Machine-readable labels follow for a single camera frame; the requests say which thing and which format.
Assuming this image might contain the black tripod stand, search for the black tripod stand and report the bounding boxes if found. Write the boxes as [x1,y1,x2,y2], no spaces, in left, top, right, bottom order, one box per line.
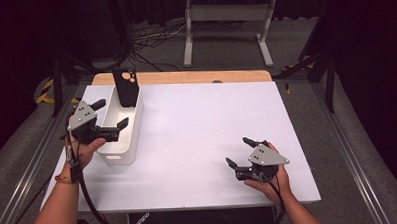
[269,0,342,116]
[45,0,135,119]

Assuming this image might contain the person's left hand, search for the person's left hand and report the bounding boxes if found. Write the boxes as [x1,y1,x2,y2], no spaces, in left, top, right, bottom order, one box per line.
[64,128,109,173]

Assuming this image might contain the white plastic storage bin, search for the white plastic storage bin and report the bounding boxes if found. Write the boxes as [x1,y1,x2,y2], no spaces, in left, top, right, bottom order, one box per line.
[91,82,146,167]

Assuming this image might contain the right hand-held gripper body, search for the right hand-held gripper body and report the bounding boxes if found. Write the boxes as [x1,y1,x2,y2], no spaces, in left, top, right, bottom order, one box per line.
[233,139,292,186]

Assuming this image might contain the yellow and black floor tape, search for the yellow and black floor tape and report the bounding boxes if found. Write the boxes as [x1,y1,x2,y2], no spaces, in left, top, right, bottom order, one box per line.
[34,77,82,106]
[281,56,317,96]

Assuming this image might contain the wooden table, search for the wooden table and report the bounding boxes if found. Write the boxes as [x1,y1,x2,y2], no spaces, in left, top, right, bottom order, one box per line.
[90,66,273,89]

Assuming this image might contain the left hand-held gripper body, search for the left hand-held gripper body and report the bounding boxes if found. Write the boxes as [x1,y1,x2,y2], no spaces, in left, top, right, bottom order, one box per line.
[65,99,122,146]

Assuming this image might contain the red and gold bracelet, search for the red and gold bracelet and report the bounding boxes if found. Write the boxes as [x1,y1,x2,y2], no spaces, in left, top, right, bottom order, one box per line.
[54,173,74,186]

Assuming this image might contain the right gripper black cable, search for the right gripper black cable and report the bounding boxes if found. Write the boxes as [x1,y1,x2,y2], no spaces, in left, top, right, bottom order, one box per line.
[261,173,288,224]

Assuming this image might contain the person's right hand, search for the person's right hand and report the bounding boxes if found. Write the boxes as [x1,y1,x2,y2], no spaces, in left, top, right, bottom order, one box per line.
[243,141,295,206]

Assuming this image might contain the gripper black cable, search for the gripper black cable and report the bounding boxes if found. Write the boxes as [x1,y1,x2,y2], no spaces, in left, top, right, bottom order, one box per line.
[261,173,288,224]
[64,111,128,224]

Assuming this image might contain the aluminium floor rail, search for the aluminium floor rail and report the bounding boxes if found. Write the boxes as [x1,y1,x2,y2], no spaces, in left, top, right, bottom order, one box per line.
[0,84,89,224]
[312,79,394,224]

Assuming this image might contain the person's black shorts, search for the person's black shorts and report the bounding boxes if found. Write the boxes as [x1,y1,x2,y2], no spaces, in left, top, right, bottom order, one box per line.
[127,206,278,224]

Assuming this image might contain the white board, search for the white board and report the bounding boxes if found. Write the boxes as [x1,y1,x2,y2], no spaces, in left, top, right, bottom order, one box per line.
[35,77,323,216]

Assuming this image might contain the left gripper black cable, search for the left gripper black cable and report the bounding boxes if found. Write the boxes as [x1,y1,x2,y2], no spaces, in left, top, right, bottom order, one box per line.
[64,111,128,224]

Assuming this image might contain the bundle of floor cables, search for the bundle of floor cables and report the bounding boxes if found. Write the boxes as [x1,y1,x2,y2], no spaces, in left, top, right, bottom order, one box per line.
[124,18,190,74]

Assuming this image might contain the white metal stand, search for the white metal stand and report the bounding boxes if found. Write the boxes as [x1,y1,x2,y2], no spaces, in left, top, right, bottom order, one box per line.
[181,0,279,71]

